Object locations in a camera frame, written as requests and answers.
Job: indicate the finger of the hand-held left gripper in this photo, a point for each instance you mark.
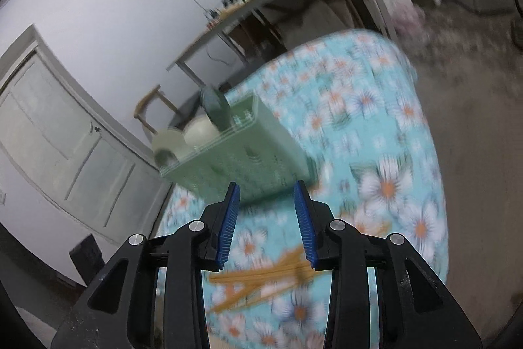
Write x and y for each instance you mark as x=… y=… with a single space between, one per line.
x=86 y=259

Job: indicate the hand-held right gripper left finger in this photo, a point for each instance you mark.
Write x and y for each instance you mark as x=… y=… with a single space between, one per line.
x=229 y=226

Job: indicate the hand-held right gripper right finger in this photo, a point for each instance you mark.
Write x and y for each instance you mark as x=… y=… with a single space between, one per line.
x=304 y=226

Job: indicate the pile of wooden chopsticks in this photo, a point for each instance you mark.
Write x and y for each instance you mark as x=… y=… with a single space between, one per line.
x=261 y=277

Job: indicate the green plastic utensil holder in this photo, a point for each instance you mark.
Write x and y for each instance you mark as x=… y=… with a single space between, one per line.
x=261 y=157

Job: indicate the pale green rice paddle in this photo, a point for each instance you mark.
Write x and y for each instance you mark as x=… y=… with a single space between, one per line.
x=200 y=132

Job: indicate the pale green soup spoon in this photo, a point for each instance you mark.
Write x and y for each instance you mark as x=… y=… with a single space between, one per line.
x=167 y=140

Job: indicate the metal spoon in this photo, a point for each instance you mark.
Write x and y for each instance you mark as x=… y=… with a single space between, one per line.
x=214 y=107

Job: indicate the white panel door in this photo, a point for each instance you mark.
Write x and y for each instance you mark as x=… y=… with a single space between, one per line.
x=61 y=128

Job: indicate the floral blue blanket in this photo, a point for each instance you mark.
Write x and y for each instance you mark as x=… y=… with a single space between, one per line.
x=367 y=107

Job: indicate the wooden chair dark seat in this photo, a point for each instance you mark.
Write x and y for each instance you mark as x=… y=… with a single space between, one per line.
x=147 y=99

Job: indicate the pink plastic bag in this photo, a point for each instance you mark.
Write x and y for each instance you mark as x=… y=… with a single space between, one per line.
x=408 y=13

